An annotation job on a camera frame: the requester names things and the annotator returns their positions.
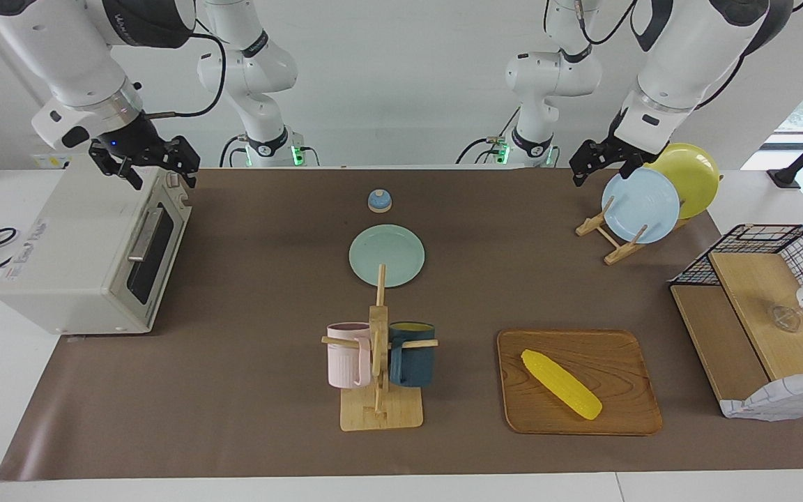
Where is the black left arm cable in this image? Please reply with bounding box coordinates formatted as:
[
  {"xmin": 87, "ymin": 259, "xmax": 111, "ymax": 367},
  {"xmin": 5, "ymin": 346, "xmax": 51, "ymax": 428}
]
[{"xmin": 574, "ymin": 0, "xmax": 655, "ymax": 54}]

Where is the pale green plate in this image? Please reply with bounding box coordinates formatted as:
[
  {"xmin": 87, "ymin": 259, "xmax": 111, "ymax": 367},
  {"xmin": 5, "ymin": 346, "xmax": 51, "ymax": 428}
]
[{"xmin": 349, "ymin": 224, "xmax": 426, "ymax": 289}]

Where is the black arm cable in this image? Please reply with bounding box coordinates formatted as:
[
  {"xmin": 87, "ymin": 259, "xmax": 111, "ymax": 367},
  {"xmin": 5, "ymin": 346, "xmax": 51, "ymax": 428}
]
[
  {"xmin": 574, "ymin": 0, "xmax": 655, "ymax": 54},
  {"xmin": 144, "ymin": 31, "xmax": 228, "ymax": 121}
]

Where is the yellow corn cob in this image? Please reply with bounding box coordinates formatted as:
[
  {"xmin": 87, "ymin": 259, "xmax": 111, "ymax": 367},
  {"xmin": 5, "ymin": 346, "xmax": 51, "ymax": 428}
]
[{"xmin": 521, "ymin": 349, "xmax": 603, "ymax": 420}]

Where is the dark blue mug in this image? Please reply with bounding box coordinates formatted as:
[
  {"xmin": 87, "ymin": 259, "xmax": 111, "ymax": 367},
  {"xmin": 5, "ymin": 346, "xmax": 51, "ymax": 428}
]
[{"xmin": 389, "ymin": 321, "xmax": 437, "ymax": 388}]

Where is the wooden mug tree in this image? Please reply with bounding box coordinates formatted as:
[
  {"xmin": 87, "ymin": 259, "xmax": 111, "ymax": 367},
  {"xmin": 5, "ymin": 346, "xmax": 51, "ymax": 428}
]
[{"xmin": 322, "ymin": 263, "xmax": 439, "ymax": 432}]

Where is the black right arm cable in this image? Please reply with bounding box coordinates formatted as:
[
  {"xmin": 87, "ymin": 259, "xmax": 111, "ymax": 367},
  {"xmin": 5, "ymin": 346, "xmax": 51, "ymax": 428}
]
[{"xmin": 144, "ymin": 31, "xmax": 228, "ymax": 121}]

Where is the beige toaster oven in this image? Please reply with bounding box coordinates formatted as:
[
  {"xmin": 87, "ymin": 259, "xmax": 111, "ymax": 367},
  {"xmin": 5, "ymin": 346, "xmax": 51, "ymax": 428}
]
[{"xmin": 0, "ymin": 164, "xmax": 192, "ymax": 335}]

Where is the brown table mat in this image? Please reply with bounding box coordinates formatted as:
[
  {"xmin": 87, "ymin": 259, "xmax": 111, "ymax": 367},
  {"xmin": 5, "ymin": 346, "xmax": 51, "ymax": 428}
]
[{"xmin": 0, "ymin": 167, "xmax": 803, "ymax": 482}]

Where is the white wall box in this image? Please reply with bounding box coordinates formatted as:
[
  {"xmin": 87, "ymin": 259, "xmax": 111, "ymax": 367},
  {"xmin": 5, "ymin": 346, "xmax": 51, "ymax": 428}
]
[{"xmin": 30, "ymin": 150, "xmax": 71, "ymax": 170}]

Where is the small clear glass object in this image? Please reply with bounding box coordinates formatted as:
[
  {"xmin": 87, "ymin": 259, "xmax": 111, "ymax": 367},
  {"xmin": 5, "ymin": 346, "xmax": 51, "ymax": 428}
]
[{"xmin": 767, "ymin": 303, "xmax": 803, "ymax": 333}]

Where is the wooden plate rack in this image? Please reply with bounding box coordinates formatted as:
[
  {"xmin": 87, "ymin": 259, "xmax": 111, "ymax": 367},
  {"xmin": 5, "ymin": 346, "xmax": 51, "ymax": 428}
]
[{"xmin": 576, "ymin": 174, "xmax": 723, "ymax": 266}]

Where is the light blue plate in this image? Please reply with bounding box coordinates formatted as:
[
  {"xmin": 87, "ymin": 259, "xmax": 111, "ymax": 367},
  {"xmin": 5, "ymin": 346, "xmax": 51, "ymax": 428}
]
[{"xmin": 601, "ymin": 167, "xmax": 681, "ymax": 245}]

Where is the wooden tray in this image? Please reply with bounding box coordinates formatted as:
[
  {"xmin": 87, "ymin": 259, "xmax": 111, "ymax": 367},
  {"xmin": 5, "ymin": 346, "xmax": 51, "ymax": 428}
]
[{"xmin": 497, "ymin": 329, "xmax": 663, "ymax": 436}]

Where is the pink mug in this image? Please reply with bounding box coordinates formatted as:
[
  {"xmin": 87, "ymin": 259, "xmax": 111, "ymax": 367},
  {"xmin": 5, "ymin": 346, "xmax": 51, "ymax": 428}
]
[{"xmin": 326, "ymin": 321, "xmax": 372, "ymax": 389}]

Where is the black base cable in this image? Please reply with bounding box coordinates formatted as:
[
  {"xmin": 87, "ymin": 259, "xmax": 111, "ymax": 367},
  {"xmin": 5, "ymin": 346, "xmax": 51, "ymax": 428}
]
[{"xmin": 456, "ymin": 105, "xmax": 522, "ymax": 166}]

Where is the white checked cloth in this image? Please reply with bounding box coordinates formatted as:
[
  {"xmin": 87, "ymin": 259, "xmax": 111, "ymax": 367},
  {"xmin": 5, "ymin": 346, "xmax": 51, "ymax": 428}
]
[{"xmin": 719, "ymin": 367, "xmax": 803, "ymax": 422}]

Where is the yellow plate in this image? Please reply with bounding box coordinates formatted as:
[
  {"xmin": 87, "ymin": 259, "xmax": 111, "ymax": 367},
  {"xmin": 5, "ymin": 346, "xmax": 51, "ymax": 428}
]
[{"xmin": 645, "ymin": 143, "xmax": 721, "ymax": 220}]

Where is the glass oven door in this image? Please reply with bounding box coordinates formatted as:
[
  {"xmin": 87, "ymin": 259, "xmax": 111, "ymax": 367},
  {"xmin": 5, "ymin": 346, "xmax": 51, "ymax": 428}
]
[{"xmin": 125, "ymin": 167, "xmax": 192, "ymax": 328}]

